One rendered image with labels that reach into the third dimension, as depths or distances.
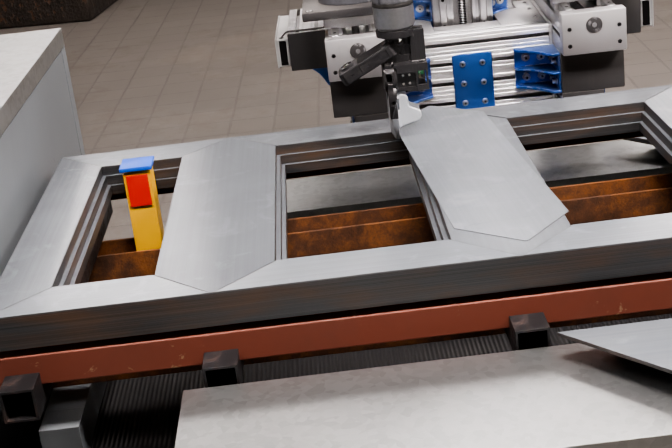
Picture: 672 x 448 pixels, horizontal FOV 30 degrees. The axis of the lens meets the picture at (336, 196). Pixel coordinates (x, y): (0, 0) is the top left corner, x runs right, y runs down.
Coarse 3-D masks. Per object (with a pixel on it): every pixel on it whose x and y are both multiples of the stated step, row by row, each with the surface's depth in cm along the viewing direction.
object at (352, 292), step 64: (512, 128) 234; (576, 128) 240; (640, 128) 239; (64, 256) 198; (576, 256) 179; (640, 256) 179; (0, 320) 179; (64, 320) 179; (128, 320) 179; (192, 320) 180; (256, 320) 180
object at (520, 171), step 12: (492, 168) 214; (504, 168) 213; (516, 168) 213; (528, 168) 212; (432, 180) 212; (444, 180) 211; (456, 180) 210; (468, 180) 210; (480, 180) 209; (492, 180) 209; (504, 180) 208; (516, 180) 207
